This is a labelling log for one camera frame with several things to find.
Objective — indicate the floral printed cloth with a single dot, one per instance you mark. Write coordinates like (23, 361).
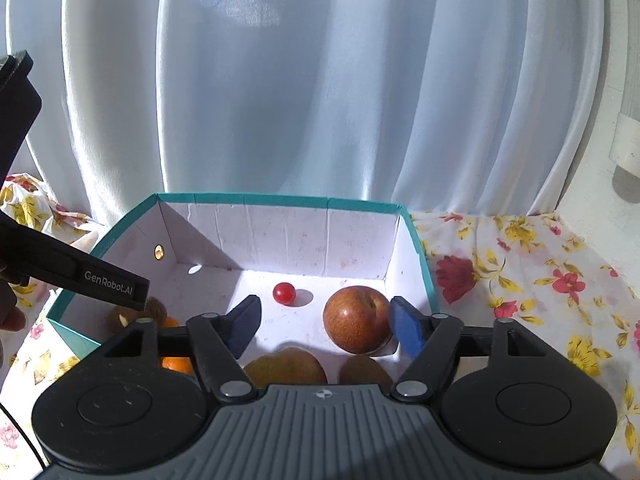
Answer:
(500, 270)

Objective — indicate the brown kiwi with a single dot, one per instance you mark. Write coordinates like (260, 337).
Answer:
(140, 312)
(365, 374)

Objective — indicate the person's left hand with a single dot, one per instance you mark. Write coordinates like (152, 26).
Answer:
(10, 312)

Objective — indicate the white curtain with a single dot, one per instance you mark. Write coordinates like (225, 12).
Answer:
(310, 85)

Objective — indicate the white wall bracket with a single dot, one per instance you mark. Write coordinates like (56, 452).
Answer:
(627, 145)

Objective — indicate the teal cardboard box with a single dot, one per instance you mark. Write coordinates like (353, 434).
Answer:
(300, 245)

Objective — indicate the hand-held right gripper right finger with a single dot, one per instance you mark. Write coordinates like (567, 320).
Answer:
(407, 327)

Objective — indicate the red cherry tomato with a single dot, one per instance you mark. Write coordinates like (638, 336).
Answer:
(284, 293)

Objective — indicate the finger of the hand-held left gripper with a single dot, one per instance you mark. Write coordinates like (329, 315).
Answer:
(75, 270)

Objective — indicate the orange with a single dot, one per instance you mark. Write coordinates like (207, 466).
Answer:
(176, 364)

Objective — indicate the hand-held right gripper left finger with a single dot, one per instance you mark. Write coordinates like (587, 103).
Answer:
(245, 322)

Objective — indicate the red apple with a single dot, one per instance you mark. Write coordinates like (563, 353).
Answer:
(357, 320)

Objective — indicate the yellow-brown pear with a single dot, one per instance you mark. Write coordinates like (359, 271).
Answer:
(285, 369)

